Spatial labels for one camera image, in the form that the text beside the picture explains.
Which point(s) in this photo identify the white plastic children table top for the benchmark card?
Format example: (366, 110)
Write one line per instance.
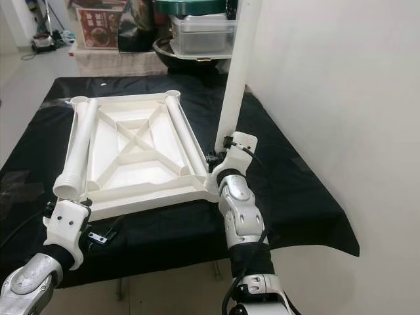
(138, 170)

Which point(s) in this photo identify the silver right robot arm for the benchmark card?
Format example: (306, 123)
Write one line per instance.
(236, 207)

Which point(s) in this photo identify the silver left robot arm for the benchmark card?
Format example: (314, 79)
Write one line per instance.
(33, 282)

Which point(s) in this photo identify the clear tape cross patch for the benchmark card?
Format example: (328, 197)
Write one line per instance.
(13, 190)

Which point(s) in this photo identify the metal folding table leg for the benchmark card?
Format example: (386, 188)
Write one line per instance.
(215, 270)
(119, 289)

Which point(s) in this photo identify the black plastic table cloth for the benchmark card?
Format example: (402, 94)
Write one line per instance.
(295, 190)

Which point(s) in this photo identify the clear plastic storage box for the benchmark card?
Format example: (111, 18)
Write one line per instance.
(203, 36)

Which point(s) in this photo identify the clear tape strip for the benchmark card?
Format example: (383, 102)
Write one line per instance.
(60, 102)

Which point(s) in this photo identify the beige cloth cover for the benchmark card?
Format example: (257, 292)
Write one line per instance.
(111, 62)

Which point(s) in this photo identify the black shiny bag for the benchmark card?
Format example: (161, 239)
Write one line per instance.
(138, 29)

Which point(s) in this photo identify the garment steamer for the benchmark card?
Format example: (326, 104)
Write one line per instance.
(42, 42)

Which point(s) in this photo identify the clear storage box orange lid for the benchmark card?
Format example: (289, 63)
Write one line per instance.
(98, 26)

